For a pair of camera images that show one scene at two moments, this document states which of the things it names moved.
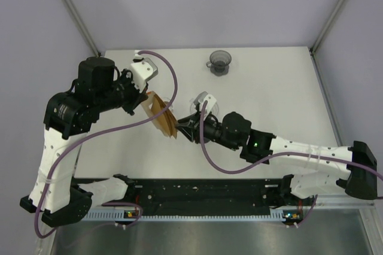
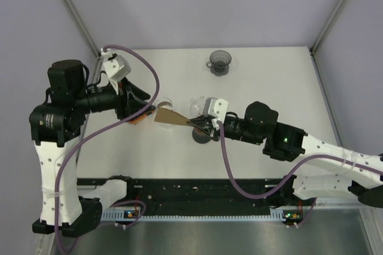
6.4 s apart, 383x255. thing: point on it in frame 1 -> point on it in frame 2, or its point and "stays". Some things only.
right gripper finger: x=191 y=133 -> x=207 y=130
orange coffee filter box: x=166 y=122 -> x=134 y=121
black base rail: x=209 y=193 stays
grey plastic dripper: x=219 y=63 stays
